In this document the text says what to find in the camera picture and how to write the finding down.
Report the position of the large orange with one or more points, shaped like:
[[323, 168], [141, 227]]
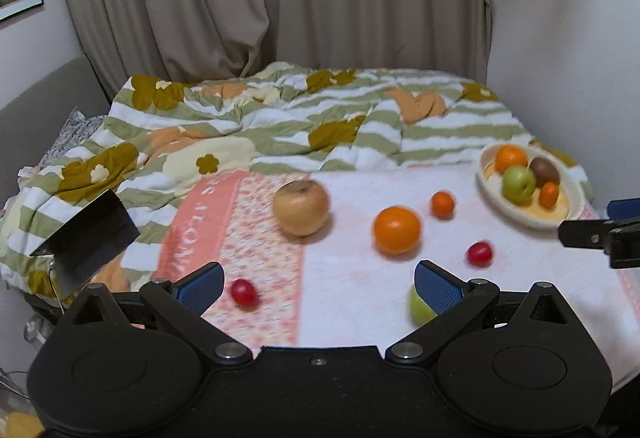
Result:
[[397, 230]]

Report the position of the small mandarin in bowl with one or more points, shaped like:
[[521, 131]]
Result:
[[548, 195]]

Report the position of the green apple in bowl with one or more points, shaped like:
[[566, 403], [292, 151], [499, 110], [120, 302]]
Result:
[[518, 184]]

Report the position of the small mandarin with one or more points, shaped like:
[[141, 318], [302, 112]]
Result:
[[442, 205], [548, 195]]

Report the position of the yellow-red apple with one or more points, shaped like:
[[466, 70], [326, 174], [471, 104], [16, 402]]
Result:
[[301, 207]]

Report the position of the brown kiwi in bowl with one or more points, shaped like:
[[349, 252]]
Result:
[[544, 171]]

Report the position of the cream oval fruit bowl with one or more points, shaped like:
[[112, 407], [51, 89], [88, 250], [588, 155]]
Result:
[[570, 205]]

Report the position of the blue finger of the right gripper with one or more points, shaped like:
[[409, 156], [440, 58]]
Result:
[[590, 233]]

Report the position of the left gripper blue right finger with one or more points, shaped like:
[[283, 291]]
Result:
[[457, 304]]

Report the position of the green striped floral duvet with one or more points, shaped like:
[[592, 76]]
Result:
[[160, 137]]

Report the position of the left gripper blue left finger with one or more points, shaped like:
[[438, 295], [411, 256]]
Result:
[[178, 307]]

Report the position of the grey sofa headboard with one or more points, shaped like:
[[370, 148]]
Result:
[[30, 123]]

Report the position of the large green apple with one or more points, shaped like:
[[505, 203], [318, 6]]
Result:
[[419, 312]]

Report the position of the grey patterned pillow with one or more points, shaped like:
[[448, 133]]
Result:
[[77, 128]]

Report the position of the orange in bowl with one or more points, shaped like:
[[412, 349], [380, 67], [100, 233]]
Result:
[[508, 156]]

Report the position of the red cherry tomato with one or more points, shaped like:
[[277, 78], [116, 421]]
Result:
[[480, 254], [244, 294]]

